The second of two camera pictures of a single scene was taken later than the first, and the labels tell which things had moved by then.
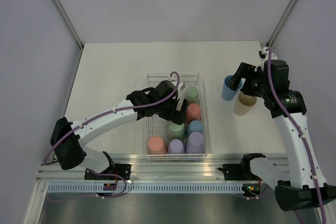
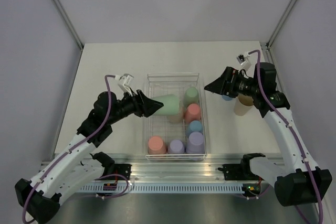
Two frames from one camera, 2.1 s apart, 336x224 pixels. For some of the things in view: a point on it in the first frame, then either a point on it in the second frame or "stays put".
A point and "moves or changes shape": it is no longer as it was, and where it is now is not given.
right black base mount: x=235 y=172 stays put
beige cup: x=244 y=104 stays put
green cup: x=192 y=94 stays put
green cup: x=175 y=131 moves or changes shape
